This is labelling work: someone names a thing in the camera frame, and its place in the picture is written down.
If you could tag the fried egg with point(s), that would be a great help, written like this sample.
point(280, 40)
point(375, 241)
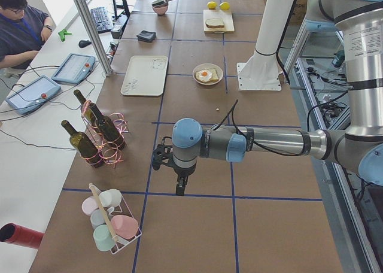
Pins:
point(204, 75)

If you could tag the white wire cup rack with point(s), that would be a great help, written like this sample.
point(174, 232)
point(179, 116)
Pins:
point(108, 214)

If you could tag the mint green cup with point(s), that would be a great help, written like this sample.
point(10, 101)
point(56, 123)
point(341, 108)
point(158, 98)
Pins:
point(103, 238)

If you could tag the blue teach pendant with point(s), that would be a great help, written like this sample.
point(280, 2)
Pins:
point(74, 69)
point(33, 95)

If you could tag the grey cup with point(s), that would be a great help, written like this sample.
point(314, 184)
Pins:
point(96, 219)

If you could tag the pink cup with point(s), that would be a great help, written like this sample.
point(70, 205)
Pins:
point(125, 226)

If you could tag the white round plate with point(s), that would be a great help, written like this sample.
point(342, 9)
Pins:
point(208, 66)

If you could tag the lilac cup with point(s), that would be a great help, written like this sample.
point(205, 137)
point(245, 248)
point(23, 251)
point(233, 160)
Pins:
point(89, 205)

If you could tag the black keyboard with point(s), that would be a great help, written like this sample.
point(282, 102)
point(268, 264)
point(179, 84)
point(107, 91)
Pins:
point(101, 19)

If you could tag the near blue teach pendant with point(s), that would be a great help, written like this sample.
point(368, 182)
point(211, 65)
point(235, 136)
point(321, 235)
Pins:
point(33, 95)

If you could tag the right yellow lemon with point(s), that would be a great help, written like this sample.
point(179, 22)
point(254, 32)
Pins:
point(224, 6)

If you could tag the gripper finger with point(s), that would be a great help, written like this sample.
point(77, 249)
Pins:
point(183, 184)
point(178, 188)

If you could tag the green plastic tool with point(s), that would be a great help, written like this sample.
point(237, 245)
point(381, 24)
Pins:
point(62, 34)

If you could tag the black computer mouse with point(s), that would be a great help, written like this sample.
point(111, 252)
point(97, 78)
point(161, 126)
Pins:
point(84, 43)

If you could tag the green wine bottle back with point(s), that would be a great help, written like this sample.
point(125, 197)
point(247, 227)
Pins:
point(86, 112)

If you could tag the seated person in blue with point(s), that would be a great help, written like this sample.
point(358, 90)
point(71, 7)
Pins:
point(24, 30)

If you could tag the green wine bottle middle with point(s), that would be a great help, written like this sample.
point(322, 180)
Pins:
point(107, 127)

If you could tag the pink bowl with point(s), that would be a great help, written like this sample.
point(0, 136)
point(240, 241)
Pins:
point(160, 9)

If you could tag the red cylinder tube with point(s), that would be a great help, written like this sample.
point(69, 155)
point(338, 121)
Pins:
point(18, 235)

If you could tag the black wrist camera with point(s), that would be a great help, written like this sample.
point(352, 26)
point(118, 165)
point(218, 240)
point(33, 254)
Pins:
point(163, 155)

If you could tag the folded grey cloth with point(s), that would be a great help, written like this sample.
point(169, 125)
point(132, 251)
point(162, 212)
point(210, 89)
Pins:
point(146, 36)

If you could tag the aluminium frame post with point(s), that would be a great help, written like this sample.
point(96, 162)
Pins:
point(90, 27)

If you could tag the bottom bread slice with egg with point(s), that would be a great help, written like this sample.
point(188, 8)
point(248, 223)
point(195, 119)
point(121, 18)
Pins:
point(215, 75)

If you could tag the far blue teach pendant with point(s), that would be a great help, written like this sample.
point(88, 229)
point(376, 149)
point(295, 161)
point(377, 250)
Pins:
point(74, 69)

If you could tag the yellow lemon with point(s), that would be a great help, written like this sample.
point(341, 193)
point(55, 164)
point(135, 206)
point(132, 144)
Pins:
point(224, 6)
point(211, 5)

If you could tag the metal scoop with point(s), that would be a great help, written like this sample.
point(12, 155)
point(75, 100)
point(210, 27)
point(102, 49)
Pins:
point(160, 3)

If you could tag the cardboard box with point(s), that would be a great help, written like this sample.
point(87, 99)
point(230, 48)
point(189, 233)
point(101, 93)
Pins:
point(299, 12)

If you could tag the green wine bottle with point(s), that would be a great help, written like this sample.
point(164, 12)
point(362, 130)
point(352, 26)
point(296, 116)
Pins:
point(107, 127)
point(82, 143)
point(86, 112)

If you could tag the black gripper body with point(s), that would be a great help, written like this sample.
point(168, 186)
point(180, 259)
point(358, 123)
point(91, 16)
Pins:
point(182, 172)

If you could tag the green wine bottle front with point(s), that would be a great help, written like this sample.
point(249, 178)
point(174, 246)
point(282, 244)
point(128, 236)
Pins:
point(82, 143)

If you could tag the white bear serving tray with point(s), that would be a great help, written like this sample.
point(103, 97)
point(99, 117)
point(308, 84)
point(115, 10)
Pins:
point(145, 76)

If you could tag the left yellow lemon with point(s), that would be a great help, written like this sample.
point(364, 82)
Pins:
point(211, 5)

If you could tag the wooden cutting board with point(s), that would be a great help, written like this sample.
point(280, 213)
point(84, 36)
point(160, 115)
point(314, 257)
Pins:
point(226, 15)

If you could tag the copper wire bottle rack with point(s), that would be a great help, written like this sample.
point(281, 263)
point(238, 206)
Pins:
point(108, 151)

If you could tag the white cup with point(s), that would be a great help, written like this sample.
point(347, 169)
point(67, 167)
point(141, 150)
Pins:
point(110, 198)

